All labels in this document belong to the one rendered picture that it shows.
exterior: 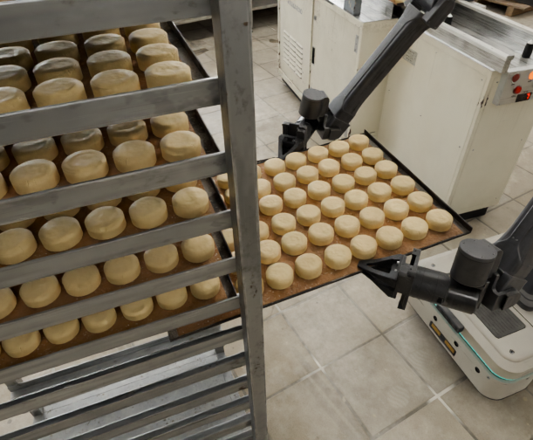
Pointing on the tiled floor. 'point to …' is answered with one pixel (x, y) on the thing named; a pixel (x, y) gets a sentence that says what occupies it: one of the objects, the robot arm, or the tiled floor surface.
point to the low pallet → (510, 6)
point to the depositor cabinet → (332, 51)
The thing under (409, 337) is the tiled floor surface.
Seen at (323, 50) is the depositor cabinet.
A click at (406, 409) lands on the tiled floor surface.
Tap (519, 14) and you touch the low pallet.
